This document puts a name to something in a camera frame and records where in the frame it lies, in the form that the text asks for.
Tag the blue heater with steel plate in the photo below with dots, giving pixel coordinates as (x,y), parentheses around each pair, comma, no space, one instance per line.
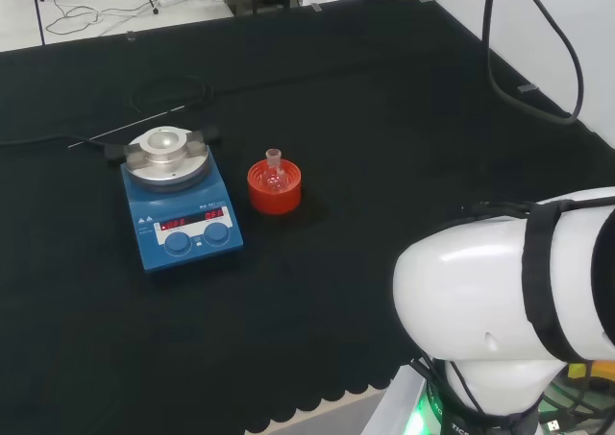
(187,252)

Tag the clear round-bottom glass flask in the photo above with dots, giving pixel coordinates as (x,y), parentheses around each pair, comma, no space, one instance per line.
(275,178)

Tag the black bench cloth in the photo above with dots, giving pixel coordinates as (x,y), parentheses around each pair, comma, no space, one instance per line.
(336,310)

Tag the orange ribbed flask stand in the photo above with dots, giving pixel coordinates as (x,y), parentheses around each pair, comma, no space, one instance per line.
(274,202)

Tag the thin steel probe rod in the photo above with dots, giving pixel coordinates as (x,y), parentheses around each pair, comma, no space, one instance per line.
(125,127)

